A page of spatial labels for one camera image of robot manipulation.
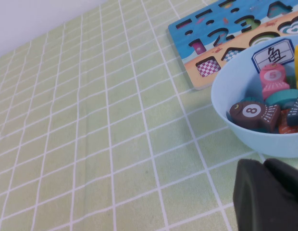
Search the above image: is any colourful wooden puzzle board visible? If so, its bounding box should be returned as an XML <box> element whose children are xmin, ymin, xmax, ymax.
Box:
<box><xmin>167</xmin><ymin>0</ymin><xmax>298</xmax><ymax>91</ymax></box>

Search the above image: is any green checkered tablecloth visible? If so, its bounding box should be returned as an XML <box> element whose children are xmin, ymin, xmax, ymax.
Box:
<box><xmin>0</xmin><ymin>0</ymin><xmax>298</xmax><ymax>231</ymax></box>

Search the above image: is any white fish character label card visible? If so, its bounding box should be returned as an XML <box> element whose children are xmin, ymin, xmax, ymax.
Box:
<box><xmin>251</xmin><ymin>38</ymin><xmax>296</xmax><ymax>73</ymax></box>

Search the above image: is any brown fish piece number eight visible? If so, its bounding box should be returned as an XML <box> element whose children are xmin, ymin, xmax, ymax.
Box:
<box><xmin>229</xmin><ymin>101</ymin><xmax>282</xmax><ymax>133</ymax></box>

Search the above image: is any pink fish piece number five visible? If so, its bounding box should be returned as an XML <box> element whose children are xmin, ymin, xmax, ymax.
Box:
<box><xmin>259</xmin><ymin>63</ymin><xmax>290</xmax><ymax>101</ymax></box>

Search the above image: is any dark teal fish piece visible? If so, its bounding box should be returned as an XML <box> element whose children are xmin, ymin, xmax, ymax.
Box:
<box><xmin>286</xmin><ymin>97</ymin><xmax>298</xmax><ymax>127</ymax></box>

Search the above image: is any teal wooden fish piece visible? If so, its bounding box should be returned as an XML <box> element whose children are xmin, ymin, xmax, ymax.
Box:
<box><xmin>264</xmin><ymin>88</ymin><xmax>298</xmax><ymax>110</ymax></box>

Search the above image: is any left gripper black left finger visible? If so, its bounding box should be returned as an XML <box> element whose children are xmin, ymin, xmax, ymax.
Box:
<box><xmin>232</xmin><ymin>158</ymin><xmax>298</xmax><ymax>231</ymax></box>

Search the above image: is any orange wooden fish piece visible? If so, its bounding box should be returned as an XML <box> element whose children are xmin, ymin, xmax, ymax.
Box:
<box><xmin>277</xmin><ymin>108</ymin><xmax>298</xmax><ymax>134</ymax></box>

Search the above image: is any green wooden fish piece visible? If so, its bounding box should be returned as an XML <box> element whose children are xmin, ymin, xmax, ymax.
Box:
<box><xmin>286</xmin><ymin>75</ymin><xmax>298</xmax><ymax>90</ymax></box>

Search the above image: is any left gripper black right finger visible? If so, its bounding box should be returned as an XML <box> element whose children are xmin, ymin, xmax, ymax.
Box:
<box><xmin>263</xmin><ymin>158</ymin><xmax>298</xmax><ymax>206</ymax></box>

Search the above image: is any light blue bowl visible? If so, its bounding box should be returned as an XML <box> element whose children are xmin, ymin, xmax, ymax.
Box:
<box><xmin>211</xmin><ymin>33</ymin><xmax>298</xmax><ymax>158</ymax></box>

